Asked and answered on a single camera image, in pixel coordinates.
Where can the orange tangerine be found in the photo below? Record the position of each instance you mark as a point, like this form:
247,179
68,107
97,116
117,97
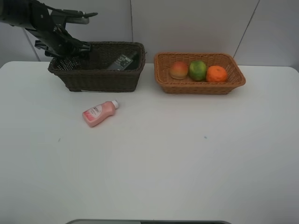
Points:
216,74

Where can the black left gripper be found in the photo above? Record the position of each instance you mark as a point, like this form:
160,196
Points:
57,42

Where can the red yellow peach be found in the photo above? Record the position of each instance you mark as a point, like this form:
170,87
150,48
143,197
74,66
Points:
179,70

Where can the pink lotion bottle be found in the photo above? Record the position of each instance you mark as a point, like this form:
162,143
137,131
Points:
99,113

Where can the dark brown wicker basket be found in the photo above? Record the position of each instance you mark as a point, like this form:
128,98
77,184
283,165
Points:
93,75

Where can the translucent purple plastic cup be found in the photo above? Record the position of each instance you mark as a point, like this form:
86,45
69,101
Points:
68,63

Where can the dark green pump bottle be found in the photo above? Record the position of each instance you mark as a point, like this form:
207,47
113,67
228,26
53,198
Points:
125,62

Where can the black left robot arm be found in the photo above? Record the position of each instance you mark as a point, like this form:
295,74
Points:
47,24

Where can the light orange wicker basket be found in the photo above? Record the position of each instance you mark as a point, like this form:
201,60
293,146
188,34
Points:
164,60

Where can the green round fruit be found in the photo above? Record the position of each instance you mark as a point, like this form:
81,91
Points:
197,70

